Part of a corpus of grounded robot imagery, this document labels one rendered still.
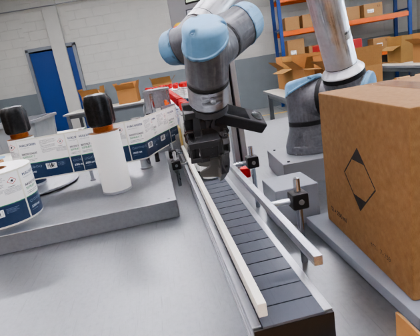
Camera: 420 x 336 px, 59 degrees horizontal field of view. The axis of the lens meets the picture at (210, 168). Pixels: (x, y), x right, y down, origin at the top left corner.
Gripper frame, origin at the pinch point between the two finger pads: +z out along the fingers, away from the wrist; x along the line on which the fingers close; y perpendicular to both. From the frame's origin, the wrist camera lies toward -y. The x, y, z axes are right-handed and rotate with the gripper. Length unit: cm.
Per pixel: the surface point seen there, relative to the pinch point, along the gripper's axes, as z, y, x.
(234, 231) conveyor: 1.6, 1.3, 14.2
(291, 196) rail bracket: -10.6, -7.9, 18.1
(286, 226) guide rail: -15.1, -3.3, 26.8
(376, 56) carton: 71, -142, -146
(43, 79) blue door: 371, 243, -748
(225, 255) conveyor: -2.3, 5.0, 21.5
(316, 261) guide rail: -19.2, -3.5, 35.5
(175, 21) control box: -8, 0, -65
